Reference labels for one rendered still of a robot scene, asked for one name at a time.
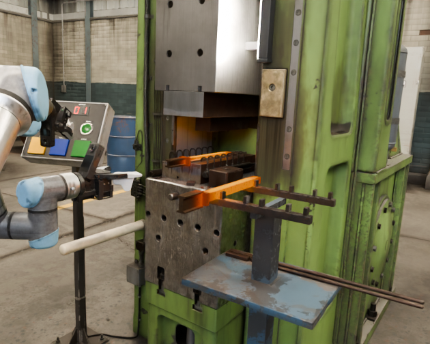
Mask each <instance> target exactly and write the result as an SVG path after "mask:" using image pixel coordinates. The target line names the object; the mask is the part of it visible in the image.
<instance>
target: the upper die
mask: <svg viewBox="0 0 430 344"><path fill-rule="evenodd" d="M258 110H259V96H255V95H244V94H222V93H211V92H198V91H164V108H163V115H175V116H184V117H200V118H212V117H258Z"/></svg>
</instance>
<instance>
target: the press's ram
mask: <svg viewBox="0 0 430 344"><path fill-rule="evenodd" d="M260 8H261V0H156V65H155V90H159V91H198V92H211V93H222V94H244V95H255V96H259V90H260V80H261V63H258V62H256V60H257V59H258V58H257V51H258V41H259V19H260Z"/></svg>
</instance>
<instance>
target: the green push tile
mask: <svg viewBox="0 0 430 344"><path fill-rule="evenodd" d="M90 143H91V141H80V140H74V145H73V148H72V153H71V157H78V158H84V157H85V154H86V152H87V149H88V147H89V144H90Z"/></svg>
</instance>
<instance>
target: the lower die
mask: <svg viewBox="0 0 430 344"><path fill-rule="evenodd" d="M244 154H245V158H244V161H245V162H251V163H254V162H255V155H254V154H247V153H246V152H244ZM239 156H240V159H239V163H240V164H242V162H243V153H241V152H240V153H239ZM227 157H228V163H227V164H228V166H231V163H232V155H231V154H229V155H228V156H227ZM221 158H222V163H221V166H222V167H224V166H225V165H226V156H222V157H221ZM237 162H238V155H237V154H234V155H233V163H234V165H236V164H237ZM165 165H167V161H162V177H167V178H171V179H175V180H182V181H185V182H187V181H188V180H192V181H195V183H196V184H204V183H208V182H209V178H204V177H203V176H202V173H203V172H204V171H206V168H207V160H206V159H203V160H202V162H201V161H200V159H197V160H191V161H190V166H182V167H174V168H167V167H165ZM213 166H214V159H213V158H209V160H208V169H209V170H210V169H213ZM219 166H220V158H219V157H218V156H217V157H216V158H215V168H218V167H219ZM254 170H255V166H254V165H253V166H252V167H251V168H249V169H244V170H243V173H248V172H251V171H254ZM177 176H178V177H179V178H178V179H177Z"/></svg>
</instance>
